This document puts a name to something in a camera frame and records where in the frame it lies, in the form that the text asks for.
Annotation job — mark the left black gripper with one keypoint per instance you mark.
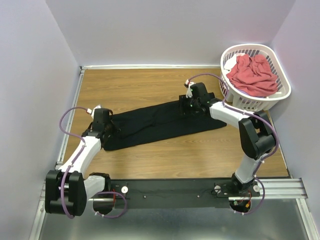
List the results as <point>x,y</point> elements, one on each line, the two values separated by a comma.
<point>109,128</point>

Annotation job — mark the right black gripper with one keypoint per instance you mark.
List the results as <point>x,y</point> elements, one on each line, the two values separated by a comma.
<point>184,102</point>

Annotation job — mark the black t-shirt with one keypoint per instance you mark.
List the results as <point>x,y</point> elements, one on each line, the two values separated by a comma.
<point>156,123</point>

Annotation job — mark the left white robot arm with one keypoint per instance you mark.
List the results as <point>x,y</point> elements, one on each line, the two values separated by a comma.
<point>66,190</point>

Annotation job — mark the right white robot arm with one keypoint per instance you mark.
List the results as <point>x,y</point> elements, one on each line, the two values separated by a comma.
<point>257,136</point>

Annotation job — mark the white cloth in basket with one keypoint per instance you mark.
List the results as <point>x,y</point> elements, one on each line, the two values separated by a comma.
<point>230,63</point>

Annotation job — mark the red t-shirt in basket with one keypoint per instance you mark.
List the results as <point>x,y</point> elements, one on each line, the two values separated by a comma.
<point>252,76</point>

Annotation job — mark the white laundry basket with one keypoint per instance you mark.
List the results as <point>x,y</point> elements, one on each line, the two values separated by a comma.
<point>247,102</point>

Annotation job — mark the left silver bolt knob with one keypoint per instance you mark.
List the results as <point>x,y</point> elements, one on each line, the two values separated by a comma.
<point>124,189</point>

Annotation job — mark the silver bolt knob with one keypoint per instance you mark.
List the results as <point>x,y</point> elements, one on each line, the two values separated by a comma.
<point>124,189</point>
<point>217,188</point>

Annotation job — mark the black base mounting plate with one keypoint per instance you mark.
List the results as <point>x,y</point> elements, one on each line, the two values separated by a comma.
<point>181,193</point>

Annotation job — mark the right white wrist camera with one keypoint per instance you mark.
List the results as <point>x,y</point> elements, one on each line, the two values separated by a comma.
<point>188,83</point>

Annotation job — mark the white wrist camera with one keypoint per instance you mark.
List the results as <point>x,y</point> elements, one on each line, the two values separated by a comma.
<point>188,83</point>
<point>91,112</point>

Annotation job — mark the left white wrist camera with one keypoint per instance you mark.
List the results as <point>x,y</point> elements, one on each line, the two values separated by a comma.
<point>91,112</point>

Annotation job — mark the aluminium frame rail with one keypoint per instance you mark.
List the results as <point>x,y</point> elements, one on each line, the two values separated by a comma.
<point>284,188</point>

